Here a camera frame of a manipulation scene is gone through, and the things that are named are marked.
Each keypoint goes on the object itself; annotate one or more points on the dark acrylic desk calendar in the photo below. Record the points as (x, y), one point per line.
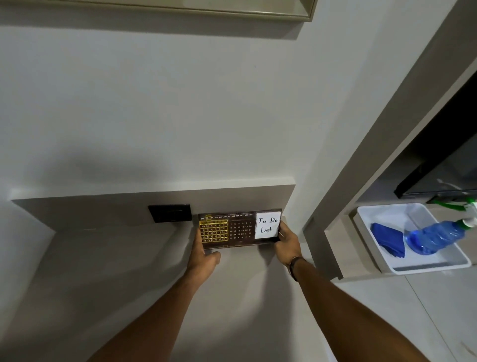
(233, 231)

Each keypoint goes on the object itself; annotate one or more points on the blue folded cloth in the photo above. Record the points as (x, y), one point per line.
(388, 239)

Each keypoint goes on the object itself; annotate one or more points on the black wall switch plate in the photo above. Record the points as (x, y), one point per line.
(170, 213)

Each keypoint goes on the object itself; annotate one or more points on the person's right hand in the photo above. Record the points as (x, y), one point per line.
(287, 244)

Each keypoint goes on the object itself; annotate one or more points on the white paper note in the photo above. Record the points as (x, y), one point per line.
(268, 225)

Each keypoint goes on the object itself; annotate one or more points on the person's left hand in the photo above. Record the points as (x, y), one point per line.
(199, 253)

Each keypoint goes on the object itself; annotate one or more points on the black wristwatch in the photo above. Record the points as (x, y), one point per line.
(295, 265)

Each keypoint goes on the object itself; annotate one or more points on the person's right thumb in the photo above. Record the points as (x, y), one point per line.
(277, 236)

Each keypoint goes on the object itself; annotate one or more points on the person's left thumb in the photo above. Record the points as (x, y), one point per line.
(212, 257)

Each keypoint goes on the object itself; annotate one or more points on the person's left forearm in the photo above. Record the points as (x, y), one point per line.
(149, 317)

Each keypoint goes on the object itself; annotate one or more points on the person's right forearm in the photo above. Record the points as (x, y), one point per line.
(357, 320)

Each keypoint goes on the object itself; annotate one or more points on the white plastic tray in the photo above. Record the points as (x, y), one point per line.
(410, 242)

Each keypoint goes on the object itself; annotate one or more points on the blue spray bottle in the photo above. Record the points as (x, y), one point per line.
(436, 237)

